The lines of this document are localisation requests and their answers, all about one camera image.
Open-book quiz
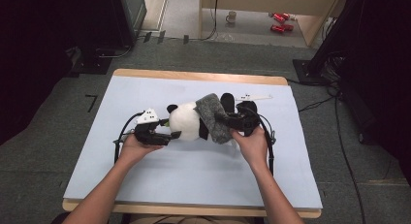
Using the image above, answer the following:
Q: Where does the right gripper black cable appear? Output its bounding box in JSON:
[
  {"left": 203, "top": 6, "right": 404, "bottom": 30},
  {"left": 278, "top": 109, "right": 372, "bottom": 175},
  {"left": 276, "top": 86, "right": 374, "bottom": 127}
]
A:
[{"left": 240, "top": 106, "right": 276, "bottom": 176}]

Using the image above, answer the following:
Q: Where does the person's right hand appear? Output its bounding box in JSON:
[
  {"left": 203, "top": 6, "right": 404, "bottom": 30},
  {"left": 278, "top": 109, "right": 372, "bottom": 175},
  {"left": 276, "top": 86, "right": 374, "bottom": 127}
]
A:
[{"left": 230, "top": 126, "right": 269, "bottom": 172}]

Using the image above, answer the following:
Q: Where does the person's left hand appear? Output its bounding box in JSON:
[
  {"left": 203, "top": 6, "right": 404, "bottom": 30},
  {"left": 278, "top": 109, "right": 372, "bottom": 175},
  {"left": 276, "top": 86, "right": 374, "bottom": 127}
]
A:
[{"left": 119, "top": 134, "right": 164, "bottom": 169}]

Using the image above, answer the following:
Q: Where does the black hanging cable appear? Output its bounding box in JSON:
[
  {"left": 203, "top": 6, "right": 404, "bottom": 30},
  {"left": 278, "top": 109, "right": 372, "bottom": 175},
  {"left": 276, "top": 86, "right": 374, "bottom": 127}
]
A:
[{"left": 200, "top": 0, "right": 219, "bottom": 42}]

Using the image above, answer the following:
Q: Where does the black stand base plate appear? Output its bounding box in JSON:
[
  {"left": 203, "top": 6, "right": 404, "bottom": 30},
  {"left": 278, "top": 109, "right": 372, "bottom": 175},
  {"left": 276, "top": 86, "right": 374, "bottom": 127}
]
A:
[{"left": 292, "top": 58, "right": 328, "bottom": 86}]

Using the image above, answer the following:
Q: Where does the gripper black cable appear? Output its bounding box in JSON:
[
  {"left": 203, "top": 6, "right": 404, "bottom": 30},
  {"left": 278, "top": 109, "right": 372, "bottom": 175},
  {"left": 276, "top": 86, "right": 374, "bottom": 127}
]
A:
[
  {"left": 112, "top": 111, "right": 144, "bottom": 165},
  {"left": 240, "top": 106, "right": 276, "bottom": 176}
]

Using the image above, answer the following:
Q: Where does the grey fuzzy scarf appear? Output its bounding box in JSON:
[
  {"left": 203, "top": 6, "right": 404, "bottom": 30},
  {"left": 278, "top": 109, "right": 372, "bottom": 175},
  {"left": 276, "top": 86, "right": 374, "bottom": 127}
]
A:
[{"left": 194, "top": 93, "right": 234, "bottom": 145}]

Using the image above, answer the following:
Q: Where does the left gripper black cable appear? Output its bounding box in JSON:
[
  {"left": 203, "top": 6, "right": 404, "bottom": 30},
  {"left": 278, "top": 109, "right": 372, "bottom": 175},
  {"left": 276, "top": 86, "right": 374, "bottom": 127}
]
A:
[{"left": 112, "top": 111, "right": 144, "bottom": 165}]

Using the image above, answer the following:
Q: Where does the panda plush toy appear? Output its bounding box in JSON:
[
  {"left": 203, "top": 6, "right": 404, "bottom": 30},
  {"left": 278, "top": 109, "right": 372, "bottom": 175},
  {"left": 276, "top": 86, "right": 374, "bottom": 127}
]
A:
[{"left": 160, "top": 92, "right": 241, "bottom": 146}]

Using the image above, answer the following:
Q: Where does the black square floor plate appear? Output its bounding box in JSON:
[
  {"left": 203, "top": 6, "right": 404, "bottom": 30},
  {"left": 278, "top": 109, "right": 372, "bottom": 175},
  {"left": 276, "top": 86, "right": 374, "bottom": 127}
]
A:
[{"left": 69, "top": 48, "right": 113, "bottom": 76}]

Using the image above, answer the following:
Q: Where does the wooden table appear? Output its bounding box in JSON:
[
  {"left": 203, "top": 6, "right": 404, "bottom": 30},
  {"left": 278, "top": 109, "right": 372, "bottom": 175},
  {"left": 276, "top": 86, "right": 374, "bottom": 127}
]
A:
[{"left": 61, "top": 68, "right": 323, "bottom": 219}]

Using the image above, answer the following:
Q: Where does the light blue table mat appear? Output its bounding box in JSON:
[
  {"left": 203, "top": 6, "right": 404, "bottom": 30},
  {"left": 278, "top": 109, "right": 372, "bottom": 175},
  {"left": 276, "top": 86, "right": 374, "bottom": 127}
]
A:
[{"left": 63, "top": 75, "right": 324, "bottom": 210}]

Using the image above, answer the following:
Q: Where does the black cabinet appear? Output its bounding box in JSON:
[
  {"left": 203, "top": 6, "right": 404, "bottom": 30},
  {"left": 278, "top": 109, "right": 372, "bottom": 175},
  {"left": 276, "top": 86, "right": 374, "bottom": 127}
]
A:
[{"left": 110, "top": 0, "right": 148, "bottom": 48}]

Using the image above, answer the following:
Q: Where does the light wooden cabinet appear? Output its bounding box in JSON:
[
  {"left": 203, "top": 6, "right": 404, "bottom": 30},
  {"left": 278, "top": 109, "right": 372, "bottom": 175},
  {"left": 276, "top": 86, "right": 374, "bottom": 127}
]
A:
[{"left": 198, "top": 0, "right": 344, "bottom": 48}]

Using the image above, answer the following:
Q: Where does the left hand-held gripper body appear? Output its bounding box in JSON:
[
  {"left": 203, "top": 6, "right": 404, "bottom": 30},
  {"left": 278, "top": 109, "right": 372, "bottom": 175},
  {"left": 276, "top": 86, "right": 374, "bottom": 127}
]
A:
[{"left": 134, "top": 108, "right": 160, "bottom": 144}]

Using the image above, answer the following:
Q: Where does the black floor cable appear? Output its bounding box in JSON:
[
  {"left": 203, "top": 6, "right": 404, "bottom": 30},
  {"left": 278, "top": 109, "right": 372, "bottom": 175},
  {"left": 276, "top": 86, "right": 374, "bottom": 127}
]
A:
[{"left": 297, "top": 84, "right": 366, "bottom": 224}]

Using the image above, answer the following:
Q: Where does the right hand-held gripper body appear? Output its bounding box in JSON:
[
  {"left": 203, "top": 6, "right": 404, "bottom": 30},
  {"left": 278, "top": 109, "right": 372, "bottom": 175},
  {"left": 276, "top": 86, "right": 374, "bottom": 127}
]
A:
[{"left": 235, "top": 93, "right": 273, "bottom": 137}]

